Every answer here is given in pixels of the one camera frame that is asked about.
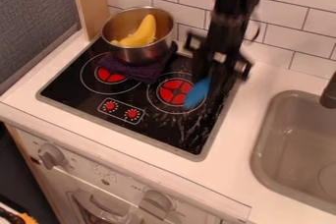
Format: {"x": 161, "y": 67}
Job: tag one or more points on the toy stove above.
{"x": 140, "y": 120}

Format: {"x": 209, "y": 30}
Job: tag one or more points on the purple cloth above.
{"x": 144, "y": 70}

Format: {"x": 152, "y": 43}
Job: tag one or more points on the toy sink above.
{"x": 297, "y": 156}

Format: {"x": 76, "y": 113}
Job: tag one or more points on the silver pot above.
{"x": 140, "y": 52}

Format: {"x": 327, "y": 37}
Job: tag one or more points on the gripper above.
{"x": 223, "y": 43}

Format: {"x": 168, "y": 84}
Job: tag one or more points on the yellow toy banana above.
{"x": 142, "y": 34}

